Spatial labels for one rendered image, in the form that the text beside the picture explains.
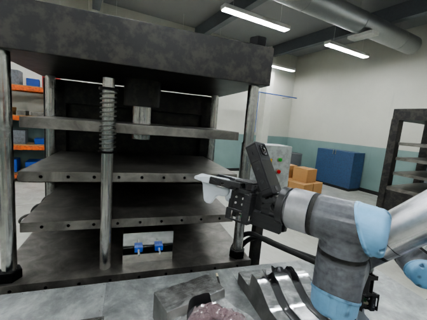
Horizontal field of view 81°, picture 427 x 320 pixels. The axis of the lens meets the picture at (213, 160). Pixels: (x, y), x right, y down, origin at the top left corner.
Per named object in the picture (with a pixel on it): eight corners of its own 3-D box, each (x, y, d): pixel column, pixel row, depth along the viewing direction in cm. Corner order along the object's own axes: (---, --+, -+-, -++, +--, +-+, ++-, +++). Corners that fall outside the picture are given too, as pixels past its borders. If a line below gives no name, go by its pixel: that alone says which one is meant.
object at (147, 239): (171, 259, 145) (173, 230, 142) (122, 263, 136) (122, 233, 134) (161, 224, 192) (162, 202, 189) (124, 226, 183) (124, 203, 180)
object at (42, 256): (250, 268, 152) (251, 260, 151) (-15, 301, 110) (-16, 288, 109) (209, 216, 231) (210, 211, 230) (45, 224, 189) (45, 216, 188)
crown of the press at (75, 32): (263, 151, 142) (275, 37, 133) (-24, 138, 100) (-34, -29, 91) (215, 139, 220) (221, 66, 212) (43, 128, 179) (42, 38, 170)
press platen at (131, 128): (238, 140, 150) (239, 132, 149) (19, 127, 115) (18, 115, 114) (205, 133, 216) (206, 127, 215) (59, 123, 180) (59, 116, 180)
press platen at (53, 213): (232, 221, 154) (233, 214, 154) (19, 232, 119) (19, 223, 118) (201, 189, 224) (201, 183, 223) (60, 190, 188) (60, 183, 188)
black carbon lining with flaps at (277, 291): (339, 334, 90) (343, 310, 88) (302, 343, 85) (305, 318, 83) (283, 276, 122) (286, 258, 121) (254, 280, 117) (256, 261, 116)
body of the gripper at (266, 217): (220, 216, 51) (275, 236, 44) (227, 175, 51) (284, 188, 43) (241, 213, 57) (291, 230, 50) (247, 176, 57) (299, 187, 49)
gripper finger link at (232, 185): (206, 183, 51) (247, 193, 48) (207, 176, 51) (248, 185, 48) (215, 182, 55) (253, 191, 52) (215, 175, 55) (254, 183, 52)
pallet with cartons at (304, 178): (321, 200, 584) (326, 169, 574) (300, 205, 535) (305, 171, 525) (280, 188, 679) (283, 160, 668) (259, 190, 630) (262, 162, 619)
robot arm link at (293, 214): (309, 193, 41) (323, 192, 47) (283, 186, 44) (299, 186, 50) (301, 238, 41) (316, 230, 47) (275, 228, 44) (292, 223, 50)
